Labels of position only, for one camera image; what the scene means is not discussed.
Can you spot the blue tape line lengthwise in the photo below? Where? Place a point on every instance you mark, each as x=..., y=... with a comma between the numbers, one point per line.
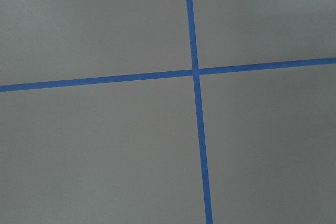
x=199, y=112

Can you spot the blue tape line crosswise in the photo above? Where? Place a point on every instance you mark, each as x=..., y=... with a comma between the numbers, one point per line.
x=165, y=74

